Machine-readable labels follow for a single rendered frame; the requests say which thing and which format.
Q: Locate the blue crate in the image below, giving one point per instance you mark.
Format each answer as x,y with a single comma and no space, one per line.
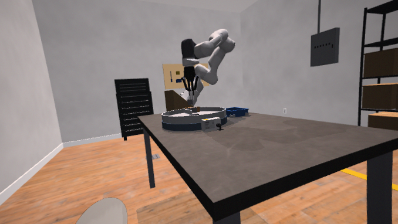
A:
236,112

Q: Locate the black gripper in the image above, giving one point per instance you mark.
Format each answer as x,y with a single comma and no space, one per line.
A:
189,74

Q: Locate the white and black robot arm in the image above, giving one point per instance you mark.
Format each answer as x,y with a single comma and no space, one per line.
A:
191,51

